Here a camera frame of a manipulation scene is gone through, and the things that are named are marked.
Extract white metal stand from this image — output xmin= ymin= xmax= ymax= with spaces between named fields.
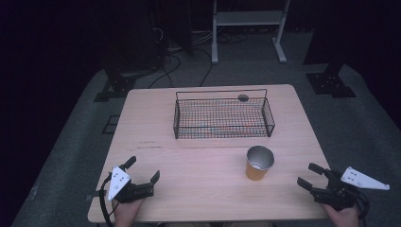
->
xmin=211 ymin=0 xmax=291 ymax=65

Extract black stand base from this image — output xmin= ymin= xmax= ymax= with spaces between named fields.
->
xmin=305 ymin=62 xmax=357 ymax=99
xmin=93 ymin=71 xmax=137 ymax=103

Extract person's right hand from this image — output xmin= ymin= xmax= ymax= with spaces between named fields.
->
xmin=321 ymin=202 xmax=361 ymax=227

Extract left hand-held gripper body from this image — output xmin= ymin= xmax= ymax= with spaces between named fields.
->
xmin=107 ymin=166 xmax=155 ymax=204

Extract black wire basket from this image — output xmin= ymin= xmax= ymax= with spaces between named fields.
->
xmin=172 ymin=88 xmax=276 ymax=140

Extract black floor cables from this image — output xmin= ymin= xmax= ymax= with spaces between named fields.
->
xmin=148 ymin=26 xmax=250 ymax=90

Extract black cable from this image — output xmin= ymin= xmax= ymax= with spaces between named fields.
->
xmin=355 ymin=190 xmax=371 ymax=227
xmin=98 ymin=173 xmax=121 ymax=227

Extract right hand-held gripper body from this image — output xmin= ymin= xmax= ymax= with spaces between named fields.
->
xmin=311 ymin=166 xmax=391 ymax=212

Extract person's left hand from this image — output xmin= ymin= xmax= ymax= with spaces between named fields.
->
xmin=112 ymin=198 xmax=146 ymax=227

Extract orange paper cup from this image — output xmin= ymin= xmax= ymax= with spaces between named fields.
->
xmin=245 ymin=145 xmax=275 ymax=182

